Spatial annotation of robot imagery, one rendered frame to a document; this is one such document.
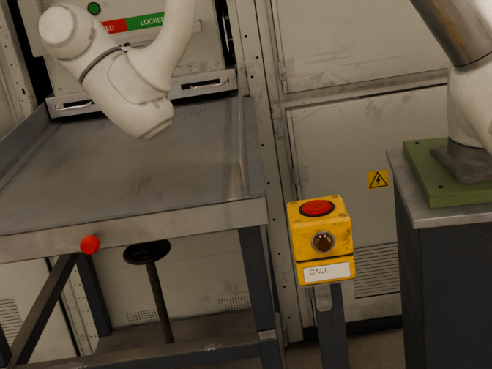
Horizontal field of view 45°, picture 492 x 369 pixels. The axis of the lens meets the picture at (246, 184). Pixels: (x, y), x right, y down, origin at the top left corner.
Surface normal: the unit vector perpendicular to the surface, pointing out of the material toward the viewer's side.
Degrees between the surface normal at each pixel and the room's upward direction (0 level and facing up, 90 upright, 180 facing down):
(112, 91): 76
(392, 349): 0
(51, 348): 90
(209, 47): 90
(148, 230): 90
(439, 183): 2
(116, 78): 71
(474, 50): 100
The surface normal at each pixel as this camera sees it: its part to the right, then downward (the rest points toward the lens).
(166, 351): -0.15, -0.91
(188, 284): 0.02, 0.39
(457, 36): -0.47, 0.63
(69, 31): 0.09, 0.04
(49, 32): -0.18, 0.13
